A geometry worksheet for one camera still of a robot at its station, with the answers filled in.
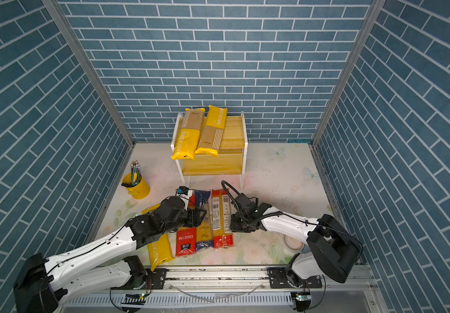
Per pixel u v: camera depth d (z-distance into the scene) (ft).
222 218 2.85
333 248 1.41
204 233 2.72
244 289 2.37
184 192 2.28
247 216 2.18
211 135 2.47
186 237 2.70
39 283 1.26
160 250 2.60
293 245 2.69
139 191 2.99
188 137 2.43
